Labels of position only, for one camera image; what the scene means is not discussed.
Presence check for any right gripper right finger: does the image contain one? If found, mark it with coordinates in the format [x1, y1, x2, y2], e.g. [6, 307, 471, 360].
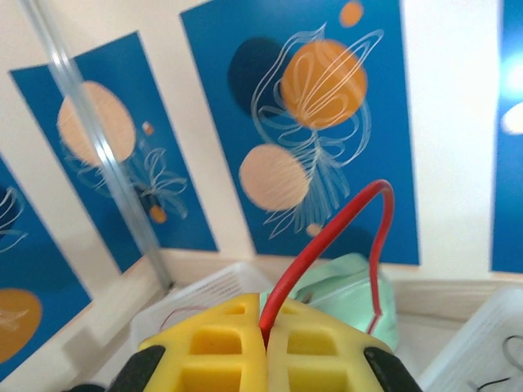
[267, 296, 424, 392]

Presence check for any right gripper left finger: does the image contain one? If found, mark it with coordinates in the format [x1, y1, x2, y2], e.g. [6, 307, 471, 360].
[108, 292, 269, 392]

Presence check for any thin red wire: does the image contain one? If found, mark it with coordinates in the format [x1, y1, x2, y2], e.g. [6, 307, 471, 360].
[258, 179, 396, 341]
[159, 305, 210, 332]

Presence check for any white perforated plastic basket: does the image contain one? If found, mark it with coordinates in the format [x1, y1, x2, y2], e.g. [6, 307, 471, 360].
[419, 285, 523, 392]
[129, 261, 275, 368]

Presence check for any mint green zip case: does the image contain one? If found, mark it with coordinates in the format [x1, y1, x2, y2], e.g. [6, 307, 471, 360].
[261, 252, 400, 355]

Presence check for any aluminium frame post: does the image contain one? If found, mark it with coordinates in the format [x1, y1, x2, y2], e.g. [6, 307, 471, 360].
[20, 0, 172, 289]

